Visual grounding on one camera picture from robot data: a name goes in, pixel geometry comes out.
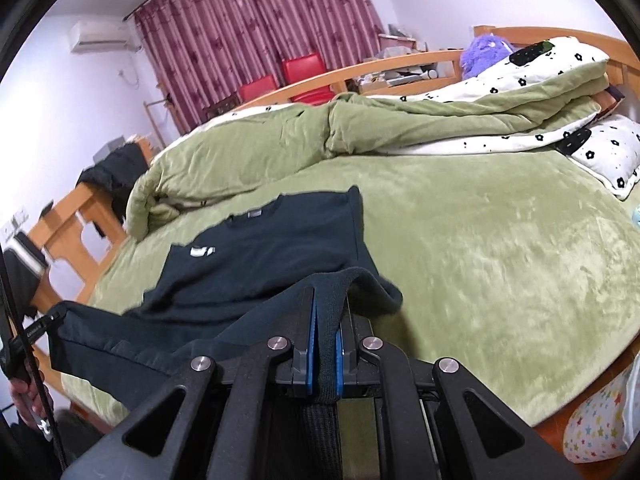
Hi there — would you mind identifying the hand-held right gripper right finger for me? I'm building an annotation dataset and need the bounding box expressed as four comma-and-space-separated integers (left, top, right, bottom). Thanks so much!
336, 280, 583, 480

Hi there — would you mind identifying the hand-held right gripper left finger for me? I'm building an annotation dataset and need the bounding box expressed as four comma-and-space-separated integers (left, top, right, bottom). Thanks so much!
60, 272, 318, 480

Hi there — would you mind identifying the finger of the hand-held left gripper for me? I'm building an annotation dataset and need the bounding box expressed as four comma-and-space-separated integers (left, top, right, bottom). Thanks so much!
0, 302, 68, 383

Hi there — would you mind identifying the black sweatshirt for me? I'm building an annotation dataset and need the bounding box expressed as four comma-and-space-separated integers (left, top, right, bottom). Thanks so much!
47, 185, 405, 480

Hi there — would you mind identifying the person's left hand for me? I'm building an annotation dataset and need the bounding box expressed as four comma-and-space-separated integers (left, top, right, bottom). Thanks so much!
7, 377, 51, 433

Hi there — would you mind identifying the grey cloth with striped edge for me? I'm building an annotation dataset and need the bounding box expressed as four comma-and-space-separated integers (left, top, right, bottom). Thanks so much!
4, 232, 48, 313

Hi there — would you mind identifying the black jacket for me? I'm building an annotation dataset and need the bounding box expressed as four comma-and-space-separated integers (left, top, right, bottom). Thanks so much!
77, 142, 153, 223

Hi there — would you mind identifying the grey box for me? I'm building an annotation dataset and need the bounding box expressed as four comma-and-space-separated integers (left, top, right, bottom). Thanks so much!
92, 136, 128, 166

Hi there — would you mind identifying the green quilt with floral lining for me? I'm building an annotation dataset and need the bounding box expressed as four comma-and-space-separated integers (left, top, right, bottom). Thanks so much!
125, 35, 613, 241

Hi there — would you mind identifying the wooden rack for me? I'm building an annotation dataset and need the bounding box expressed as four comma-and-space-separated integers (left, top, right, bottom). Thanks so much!
142, 100, 173, 148

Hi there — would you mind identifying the dark wooden chair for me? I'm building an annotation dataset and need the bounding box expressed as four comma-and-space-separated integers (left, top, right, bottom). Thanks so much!
205, 91, 241, 121

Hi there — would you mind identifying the star print cloth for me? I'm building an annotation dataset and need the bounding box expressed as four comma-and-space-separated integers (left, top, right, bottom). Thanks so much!
562, 372, 632, 465

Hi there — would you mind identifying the small red chair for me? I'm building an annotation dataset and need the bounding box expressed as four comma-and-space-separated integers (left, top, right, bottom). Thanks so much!
237, 74, 278, 103

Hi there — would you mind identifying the tall red chair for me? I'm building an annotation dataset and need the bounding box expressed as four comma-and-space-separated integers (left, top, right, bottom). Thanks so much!
281, 52, 335, 106

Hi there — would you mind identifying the cluttered wooden shelf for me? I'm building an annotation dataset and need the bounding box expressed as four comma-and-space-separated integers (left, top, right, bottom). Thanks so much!
357, 22, 461, 86

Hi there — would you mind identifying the white air conditioner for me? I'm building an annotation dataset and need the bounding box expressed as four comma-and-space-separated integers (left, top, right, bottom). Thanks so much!
68, 19, 138, 55

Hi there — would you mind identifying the purple plush toy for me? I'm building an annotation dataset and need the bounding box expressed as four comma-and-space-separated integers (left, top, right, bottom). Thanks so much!
459, 34, 516, 81

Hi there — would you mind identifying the maroon striped curtain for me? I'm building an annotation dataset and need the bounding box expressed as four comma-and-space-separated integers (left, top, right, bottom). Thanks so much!
132, 0, 386, 133

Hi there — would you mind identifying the white floral pillow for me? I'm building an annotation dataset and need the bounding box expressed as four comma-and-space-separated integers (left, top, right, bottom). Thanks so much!
557, 114, 640, 201

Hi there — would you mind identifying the dark cloth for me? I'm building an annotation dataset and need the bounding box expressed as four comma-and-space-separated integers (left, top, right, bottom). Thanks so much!
597, 85, 626, 116

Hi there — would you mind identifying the thin black cable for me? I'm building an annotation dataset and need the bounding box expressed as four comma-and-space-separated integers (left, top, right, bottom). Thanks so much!
0, 247, 68, 471

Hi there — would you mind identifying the wooden bed frame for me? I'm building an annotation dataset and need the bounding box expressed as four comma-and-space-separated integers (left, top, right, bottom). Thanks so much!
27, 24, 640, 466

